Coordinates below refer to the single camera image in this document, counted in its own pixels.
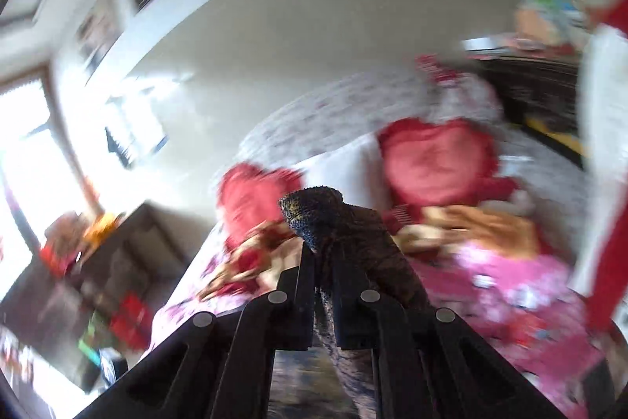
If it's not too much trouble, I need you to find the small red heart pillow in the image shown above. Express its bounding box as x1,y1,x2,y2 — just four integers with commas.
217,163,306,254

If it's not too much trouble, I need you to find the black wall ornament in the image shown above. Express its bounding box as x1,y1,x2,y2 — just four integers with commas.
104,126,137,168

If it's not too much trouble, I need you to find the gold and red blanket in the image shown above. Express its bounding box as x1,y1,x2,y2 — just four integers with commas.
200,202,543,298

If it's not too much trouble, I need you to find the red and white patterned cloth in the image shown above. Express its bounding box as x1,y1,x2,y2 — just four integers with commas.
413,52,468,87

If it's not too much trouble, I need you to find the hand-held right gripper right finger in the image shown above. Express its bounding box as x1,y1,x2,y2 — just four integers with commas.
332,252,566,419

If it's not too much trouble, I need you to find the small framed wall picture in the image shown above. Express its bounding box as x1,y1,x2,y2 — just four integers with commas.
75,0,124,82

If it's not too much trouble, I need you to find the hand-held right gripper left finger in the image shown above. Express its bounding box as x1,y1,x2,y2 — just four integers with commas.
76,243,316,419

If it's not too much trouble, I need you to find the bright window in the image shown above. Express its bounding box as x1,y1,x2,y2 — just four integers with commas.
0,64,101,255

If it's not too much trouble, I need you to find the dark wooden cabinet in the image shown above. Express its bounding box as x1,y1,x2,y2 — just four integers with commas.
0,202,198,393

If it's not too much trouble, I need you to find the large red heart pillow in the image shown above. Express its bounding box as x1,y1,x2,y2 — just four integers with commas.
377,117,518,210

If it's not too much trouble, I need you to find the white pillow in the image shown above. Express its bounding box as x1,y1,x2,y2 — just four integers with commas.
293,138,394,210

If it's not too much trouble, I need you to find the dark carved wooden headboard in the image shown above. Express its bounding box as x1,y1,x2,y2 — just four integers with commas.
470,55,590,167

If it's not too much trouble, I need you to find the orange object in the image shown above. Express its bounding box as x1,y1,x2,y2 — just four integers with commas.
82,212,124,244

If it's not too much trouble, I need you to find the pink penguin print blanket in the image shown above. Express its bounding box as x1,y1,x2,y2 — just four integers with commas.
146,223,612,419

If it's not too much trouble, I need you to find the dark patterned knit garment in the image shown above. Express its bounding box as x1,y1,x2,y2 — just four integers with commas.
279,186,433,419

